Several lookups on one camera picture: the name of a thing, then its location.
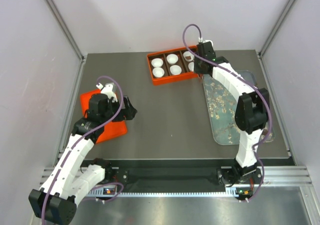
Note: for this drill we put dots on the white paper cup front middle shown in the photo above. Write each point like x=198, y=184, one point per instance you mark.
x=175, y=70

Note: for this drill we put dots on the orange box lid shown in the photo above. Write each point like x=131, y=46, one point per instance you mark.
x=112, y=130

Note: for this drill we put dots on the white paper cup front left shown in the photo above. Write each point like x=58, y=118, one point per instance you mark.
x=158, y=72

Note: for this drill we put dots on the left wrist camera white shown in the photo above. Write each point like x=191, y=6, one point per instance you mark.
x=108, y=89

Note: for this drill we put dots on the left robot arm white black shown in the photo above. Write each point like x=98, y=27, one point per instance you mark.
x=58, y=198

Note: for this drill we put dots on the metal tongs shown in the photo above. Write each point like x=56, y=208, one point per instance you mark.
x=200, y=77

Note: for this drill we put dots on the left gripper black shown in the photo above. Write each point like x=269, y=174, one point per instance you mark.
x=128, y=113

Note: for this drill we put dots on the white paper cup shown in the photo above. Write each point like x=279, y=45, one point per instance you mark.
x=187, y=53
x=191, y=66
x=172, y=59
x=175, y=70
x=157, y=62
x=158, y=72

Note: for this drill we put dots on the orange compartment box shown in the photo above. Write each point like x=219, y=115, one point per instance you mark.
x=168, y=78

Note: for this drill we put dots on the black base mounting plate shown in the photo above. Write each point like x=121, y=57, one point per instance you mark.
x=170, y=177

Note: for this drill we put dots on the white paper cup back right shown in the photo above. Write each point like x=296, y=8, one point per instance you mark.
x=187, y=53

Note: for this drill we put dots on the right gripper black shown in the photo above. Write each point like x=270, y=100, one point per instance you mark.
x=196, y=69

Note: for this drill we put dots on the dark round truffle front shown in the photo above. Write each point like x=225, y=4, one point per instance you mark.
x=264, y=132

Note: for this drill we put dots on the white paper cup back left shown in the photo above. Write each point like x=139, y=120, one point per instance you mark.
x=157, y=62

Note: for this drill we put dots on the white paper cup front right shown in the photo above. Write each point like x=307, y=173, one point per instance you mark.
x=191, y=66

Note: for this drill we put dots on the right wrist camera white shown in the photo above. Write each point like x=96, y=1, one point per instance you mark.
x=202, y=40

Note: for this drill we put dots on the aluminium frame rail front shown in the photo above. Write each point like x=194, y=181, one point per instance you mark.
x=280, y=176

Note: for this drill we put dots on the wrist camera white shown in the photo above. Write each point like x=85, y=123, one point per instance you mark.
x=108, y=89
x=202, y=40

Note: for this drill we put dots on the white paper cup back middle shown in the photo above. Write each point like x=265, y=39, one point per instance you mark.
x=172, y=59

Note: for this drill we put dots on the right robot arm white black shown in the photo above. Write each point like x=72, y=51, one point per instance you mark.
x=252, y=111

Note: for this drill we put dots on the blue floral tray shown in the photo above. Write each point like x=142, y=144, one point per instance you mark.
x=221, y=109

